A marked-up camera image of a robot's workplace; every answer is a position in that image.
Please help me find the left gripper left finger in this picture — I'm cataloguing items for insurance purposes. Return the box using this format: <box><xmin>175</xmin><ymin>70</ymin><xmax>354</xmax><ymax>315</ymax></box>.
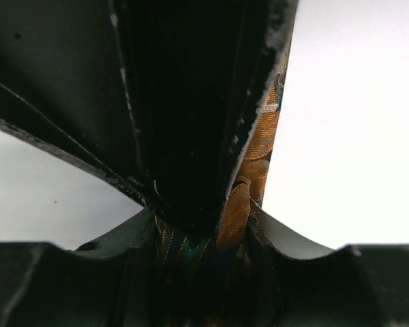
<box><xmin>0</xmin><ymin>209</ymin><xmax>155</xmax><ymax>326</ymax></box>

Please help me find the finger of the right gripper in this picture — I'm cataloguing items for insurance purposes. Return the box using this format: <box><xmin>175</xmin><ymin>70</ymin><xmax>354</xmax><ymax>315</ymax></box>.
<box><xmin>0</xmin><ymin>1</ymin><xmax>297</xmax><ymax>237</ymax></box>

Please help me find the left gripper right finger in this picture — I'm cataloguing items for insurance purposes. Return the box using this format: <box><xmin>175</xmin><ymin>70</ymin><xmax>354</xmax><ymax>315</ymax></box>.
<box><xmin>248</xmin><ymin>207</ymin><xmax>409</xmax><ymax>326</ymax></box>

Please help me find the orange green patterned tie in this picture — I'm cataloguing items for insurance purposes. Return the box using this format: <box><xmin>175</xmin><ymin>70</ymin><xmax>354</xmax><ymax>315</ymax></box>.
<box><xmin>150</xmin><ymin>44</ymin><xmax>291</xmax><ymax>326</ymax></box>

